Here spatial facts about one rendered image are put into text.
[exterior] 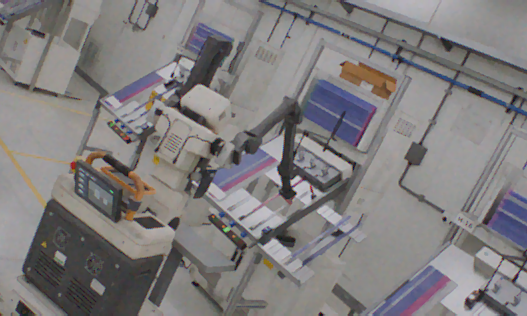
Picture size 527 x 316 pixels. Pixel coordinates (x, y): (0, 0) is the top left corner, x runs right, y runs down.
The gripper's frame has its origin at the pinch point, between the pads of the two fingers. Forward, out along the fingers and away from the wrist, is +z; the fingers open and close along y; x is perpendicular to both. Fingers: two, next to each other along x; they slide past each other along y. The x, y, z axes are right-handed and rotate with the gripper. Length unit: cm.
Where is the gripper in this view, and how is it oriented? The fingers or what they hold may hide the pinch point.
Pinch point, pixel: (289, 203)
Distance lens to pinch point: 336.0
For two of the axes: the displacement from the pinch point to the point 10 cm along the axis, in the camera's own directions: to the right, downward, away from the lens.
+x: -7.7, 4.8, -4.2
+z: 1.4, 7.8, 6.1
